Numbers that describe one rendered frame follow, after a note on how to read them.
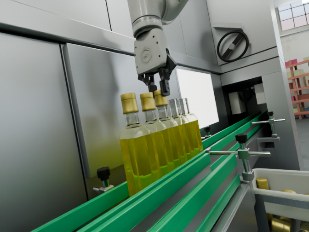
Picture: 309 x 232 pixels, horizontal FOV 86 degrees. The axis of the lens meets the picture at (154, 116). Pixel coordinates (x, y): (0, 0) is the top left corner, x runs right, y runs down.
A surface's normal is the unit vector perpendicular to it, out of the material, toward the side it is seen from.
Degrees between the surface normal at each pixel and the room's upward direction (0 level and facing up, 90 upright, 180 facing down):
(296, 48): 90
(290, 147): 90
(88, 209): 90
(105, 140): 90
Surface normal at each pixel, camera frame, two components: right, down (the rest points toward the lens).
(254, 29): -0.65, 0.11
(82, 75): 0.73, -0.14
